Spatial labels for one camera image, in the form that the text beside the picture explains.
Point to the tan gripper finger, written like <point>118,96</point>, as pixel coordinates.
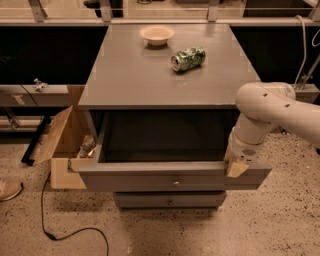
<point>236,167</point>

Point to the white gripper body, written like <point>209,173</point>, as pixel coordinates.
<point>242,150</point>

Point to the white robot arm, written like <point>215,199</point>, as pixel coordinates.
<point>263,107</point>

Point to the grey drawer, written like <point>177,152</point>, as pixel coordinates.
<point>166,151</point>
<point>202,199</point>

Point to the grey bottom drawer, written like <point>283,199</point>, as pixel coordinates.
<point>202,199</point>

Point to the open cardboard box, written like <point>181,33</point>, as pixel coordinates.
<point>68,132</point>

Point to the small clear object on ledge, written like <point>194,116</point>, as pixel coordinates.
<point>40,86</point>

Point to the grey drawer cabinet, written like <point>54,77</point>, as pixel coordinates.
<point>129,74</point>

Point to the crushed green soda can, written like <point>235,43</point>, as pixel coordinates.
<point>188,59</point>

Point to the black metal leg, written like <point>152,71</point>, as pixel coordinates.
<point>26,159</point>

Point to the white bowl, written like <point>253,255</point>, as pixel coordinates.
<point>157,35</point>

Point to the grey top drawer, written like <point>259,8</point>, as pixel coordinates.
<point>166,151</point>

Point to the beige shoe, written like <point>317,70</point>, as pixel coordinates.
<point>9,189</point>

